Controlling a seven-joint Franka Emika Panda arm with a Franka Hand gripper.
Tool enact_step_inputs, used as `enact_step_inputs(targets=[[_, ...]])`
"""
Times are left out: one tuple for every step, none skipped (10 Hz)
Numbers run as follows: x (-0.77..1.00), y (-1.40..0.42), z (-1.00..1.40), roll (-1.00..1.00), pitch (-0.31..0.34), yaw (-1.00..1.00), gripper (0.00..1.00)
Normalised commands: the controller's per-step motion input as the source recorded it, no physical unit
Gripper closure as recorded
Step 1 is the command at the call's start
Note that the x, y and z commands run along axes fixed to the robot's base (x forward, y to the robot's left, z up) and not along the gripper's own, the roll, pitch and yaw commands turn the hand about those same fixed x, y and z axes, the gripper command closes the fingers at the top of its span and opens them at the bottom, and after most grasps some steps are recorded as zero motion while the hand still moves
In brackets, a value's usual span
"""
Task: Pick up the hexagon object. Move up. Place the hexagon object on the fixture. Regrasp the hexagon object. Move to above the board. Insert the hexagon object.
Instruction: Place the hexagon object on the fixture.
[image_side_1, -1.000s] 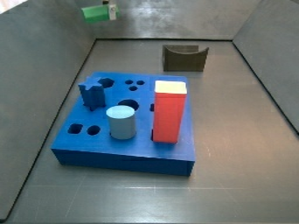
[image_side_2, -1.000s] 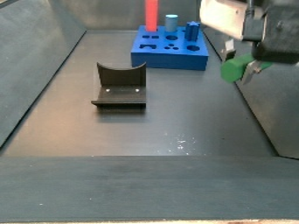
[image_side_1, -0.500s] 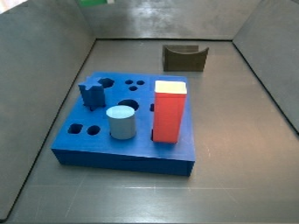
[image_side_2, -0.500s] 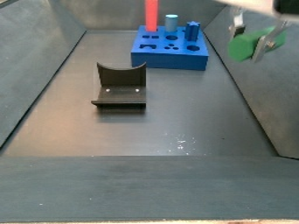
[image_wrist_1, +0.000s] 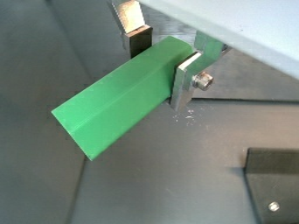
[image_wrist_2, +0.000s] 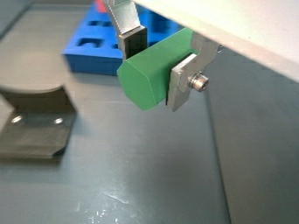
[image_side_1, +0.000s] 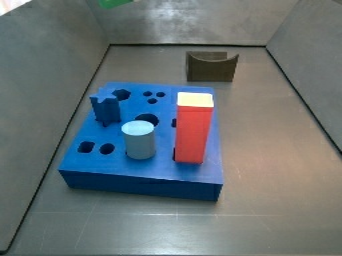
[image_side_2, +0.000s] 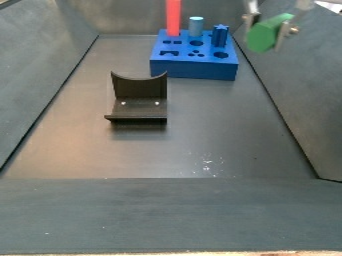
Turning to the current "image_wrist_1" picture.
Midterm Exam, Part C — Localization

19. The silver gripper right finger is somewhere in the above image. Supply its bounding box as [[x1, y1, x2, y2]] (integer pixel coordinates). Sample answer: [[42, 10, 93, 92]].
[[171, 31, 231, 111]]

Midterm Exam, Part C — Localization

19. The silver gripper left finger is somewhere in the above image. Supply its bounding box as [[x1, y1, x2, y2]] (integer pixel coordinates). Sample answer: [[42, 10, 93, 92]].
[[107, 0, 154, 58]]

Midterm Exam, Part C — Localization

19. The green hexagon prism block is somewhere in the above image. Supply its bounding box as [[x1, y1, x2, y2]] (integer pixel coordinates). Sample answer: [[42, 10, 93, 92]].
[[53, 37, 193, 159]]

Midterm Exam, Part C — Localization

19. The dark curved holder stand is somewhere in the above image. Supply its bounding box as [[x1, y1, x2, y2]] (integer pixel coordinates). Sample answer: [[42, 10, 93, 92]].
[[245, 148, 299, 224]]

